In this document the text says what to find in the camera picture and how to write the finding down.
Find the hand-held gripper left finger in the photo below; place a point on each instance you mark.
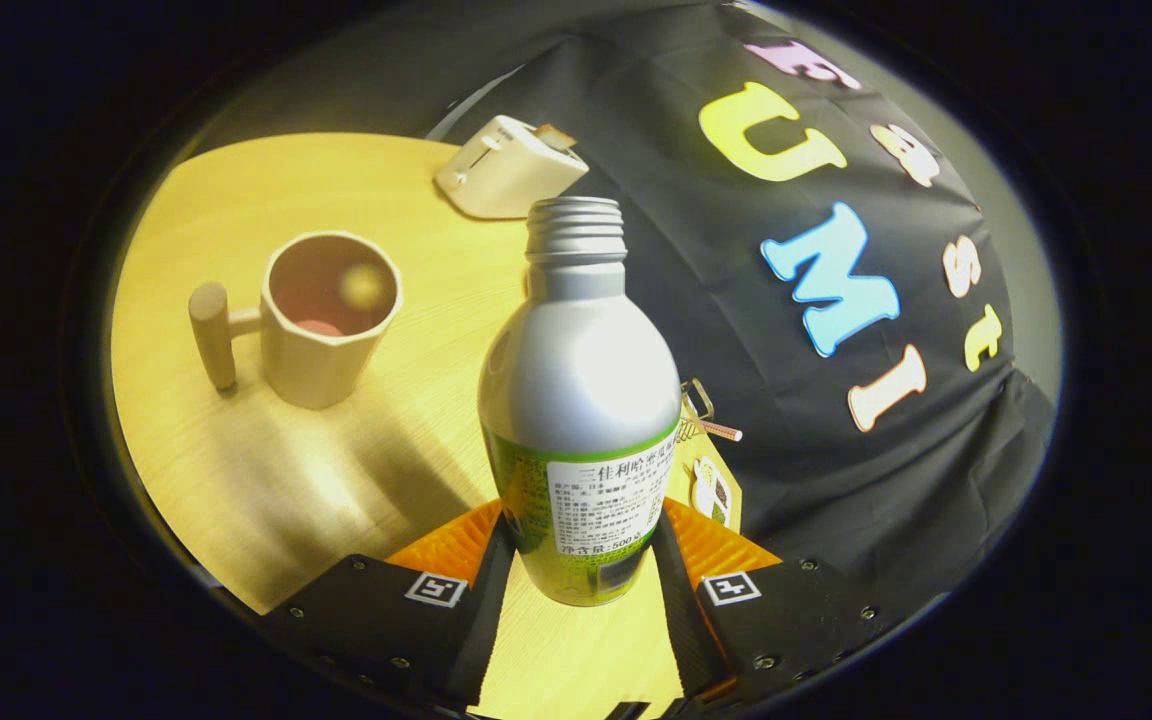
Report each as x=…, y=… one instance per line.
x=491, y=600

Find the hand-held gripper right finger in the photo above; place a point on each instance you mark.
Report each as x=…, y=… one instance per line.
x=681, y=600

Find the silver bottle with green label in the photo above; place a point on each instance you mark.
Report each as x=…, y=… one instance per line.
x=576, y=370

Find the white divided condiment dish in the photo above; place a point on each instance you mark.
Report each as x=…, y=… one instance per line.
x=711, y=490

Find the striped pink stick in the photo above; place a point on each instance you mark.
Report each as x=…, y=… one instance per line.
x=723, y=432

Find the wooden table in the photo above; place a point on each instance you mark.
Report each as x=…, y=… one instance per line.
x=266, y=480

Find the white toaster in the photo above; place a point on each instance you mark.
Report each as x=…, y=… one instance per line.
x=506, y=180

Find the toast slice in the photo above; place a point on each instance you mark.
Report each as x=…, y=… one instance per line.
x=556, y=136

